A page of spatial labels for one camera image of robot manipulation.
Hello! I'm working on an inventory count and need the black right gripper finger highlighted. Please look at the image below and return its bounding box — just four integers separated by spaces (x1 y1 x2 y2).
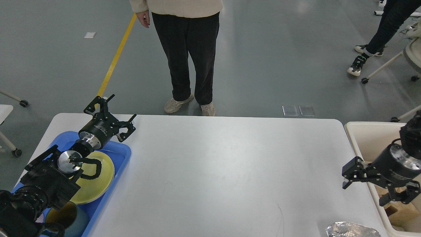
379 180 421 206
342 156 375 189

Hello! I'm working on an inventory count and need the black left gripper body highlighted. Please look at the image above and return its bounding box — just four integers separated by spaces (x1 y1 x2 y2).
78 114 120 150

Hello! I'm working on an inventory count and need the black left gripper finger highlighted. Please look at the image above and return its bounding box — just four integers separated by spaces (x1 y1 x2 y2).
83 94 116 120
115 114 137 143

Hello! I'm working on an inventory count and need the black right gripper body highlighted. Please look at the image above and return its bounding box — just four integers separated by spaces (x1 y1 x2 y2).
367 144 420 188

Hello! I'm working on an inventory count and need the yellow plastic plate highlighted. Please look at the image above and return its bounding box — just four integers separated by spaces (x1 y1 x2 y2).
70 151 115 204

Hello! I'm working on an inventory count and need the silver foil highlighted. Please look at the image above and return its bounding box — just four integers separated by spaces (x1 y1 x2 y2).
325 222 381 237

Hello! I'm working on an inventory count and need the teal mug yellow inside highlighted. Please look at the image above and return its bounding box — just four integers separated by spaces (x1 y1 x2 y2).
44 202 90 237

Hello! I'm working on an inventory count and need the brown paper bag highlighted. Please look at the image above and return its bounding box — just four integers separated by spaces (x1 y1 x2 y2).
374 185 390 198

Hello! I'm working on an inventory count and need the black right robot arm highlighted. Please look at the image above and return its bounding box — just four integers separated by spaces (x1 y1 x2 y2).
342 111 421 206

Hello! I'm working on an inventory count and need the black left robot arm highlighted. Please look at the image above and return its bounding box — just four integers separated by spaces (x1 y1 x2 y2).
1 94 136 237

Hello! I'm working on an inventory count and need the blue plastic tray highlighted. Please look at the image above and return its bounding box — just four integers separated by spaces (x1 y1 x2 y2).
12 131 132 237

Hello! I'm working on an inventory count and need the beige plastic bin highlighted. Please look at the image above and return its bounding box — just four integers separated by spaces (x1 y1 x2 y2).
344 121 420 237

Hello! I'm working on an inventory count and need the clear floor plate right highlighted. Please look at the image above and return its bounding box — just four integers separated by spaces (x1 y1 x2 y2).
299 105 315 117

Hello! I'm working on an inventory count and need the clear floor plate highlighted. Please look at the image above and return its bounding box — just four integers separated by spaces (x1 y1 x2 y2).
282 105 299 117
299 105 315 117

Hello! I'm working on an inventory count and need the white caster leg left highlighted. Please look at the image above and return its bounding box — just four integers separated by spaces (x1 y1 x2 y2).
0 90 29 108

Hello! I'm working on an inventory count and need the clear floor plate left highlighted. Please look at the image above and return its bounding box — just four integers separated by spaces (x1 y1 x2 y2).
282 105 299 117

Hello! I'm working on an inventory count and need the person in cream sweater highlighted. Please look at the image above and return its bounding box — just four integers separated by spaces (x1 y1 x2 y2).
130 0 223 117

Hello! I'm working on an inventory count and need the white chair leg with caster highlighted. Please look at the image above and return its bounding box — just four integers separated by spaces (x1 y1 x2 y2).
361 37 421 84

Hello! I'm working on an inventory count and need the person in dark jeans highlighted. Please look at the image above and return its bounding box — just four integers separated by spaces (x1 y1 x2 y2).
347 0 421 76

